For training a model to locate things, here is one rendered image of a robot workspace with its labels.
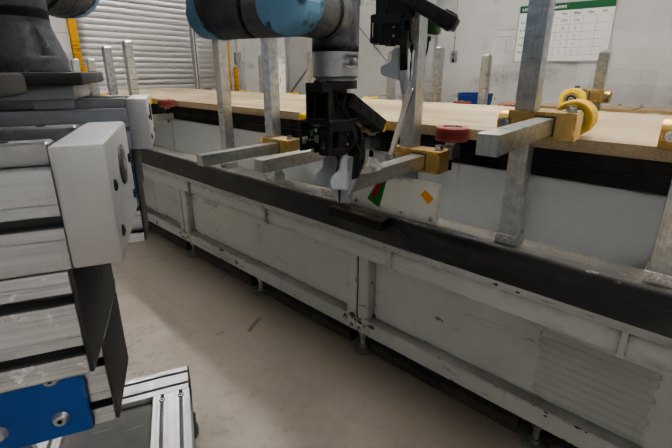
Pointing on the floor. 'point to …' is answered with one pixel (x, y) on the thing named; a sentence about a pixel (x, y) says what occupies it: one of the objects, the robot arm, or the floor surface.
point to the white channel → (279, 38)
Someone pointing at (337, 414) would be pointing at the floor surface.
